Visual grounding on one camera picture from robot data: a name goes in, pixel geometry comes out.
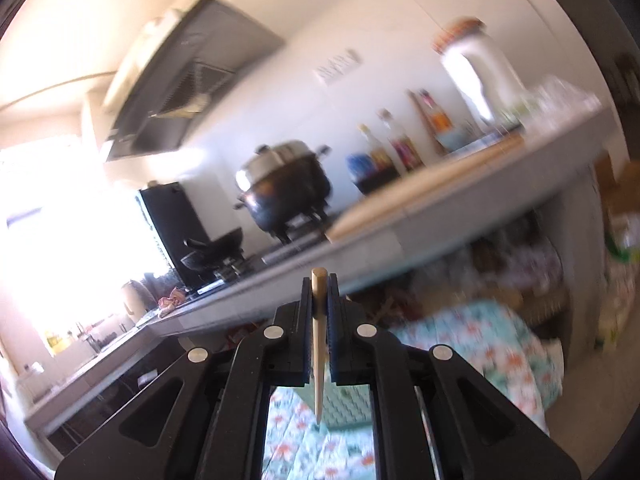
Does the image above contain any cardboard box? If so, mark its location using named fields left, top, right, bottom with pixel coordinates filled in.
left=595, top=155, right=640, bottom=221

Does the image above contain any tapered bamboo chopstick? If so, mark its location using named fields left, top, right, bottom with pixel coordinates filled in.
left=310, top=268, right=329, bottom=422

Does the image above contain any black frying pan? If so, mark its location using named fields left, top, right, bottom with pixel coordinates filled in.
left=180, top=227, right=246, bottom=272

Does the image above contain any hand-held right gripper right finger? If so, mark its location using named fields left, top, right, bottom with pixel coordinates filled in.
left=325, top=274, right=583, bottom=480

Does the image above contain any dark sauce bottle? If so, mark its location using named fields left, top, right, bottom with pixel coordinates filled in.
left=377, top=109, right=422, bottom=174

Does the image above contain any pink cloth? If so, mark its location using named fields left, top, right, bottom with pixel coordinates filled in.
left=159, top=287, right=189, bottom=309

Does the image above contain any white kettle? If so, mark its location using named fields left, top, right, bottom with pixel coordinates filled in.
left=121, top=280, right=152, bottom=328

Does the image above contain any grey range hood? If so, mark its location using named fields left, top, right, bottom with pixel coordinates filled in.
left=102, top=0, right=286, bottom=163

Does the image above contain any blue label bottle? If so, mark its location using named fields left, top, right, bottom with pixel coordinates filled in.
left=347, top=125, right=377, bottom=182

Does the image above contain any white rice bag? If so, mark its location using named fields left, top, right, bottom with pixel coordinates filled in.
left=602, top=215, right=640, bottom=351

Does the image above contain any white blender jug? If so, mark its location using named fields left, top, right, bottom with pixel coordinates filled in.
left=432, top=17, right=531, bottom=126

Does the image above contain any black pot with steel lid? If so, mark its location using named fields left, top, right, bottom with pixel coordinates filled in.
left=234, top=140, right=333, bottom=238

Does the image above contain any green plastic utensil holder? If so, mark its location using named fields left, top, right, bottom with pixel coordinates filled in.
left=320, top=384, right=374, bottom=432

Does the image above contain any floral quilted blanket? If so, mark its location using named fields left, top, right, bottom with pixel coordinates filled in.
left=262, top=300, right=566, bottom=480

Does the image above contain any black appliance box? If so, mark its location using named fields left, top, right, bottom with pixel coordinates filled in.
left=137, top=182, right=211, bottom=286

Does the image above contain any wooden cutting board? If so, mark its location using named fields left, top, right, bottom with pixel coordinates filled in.
left=325, top=135, right=526, bottom=241

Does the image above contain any white wall socket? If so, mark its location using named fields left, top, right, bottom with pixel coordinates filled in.
left=314, top=49, right=363, bottom=83

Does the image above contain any grey kitchen counter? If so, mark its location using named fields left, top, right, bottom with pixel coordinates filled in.
left=25, top=105, right=616, bottom=436

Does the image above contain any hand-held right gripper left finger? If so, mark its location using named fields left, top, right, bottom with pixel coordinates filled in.
left=55, top=276, right=316, bottom=480

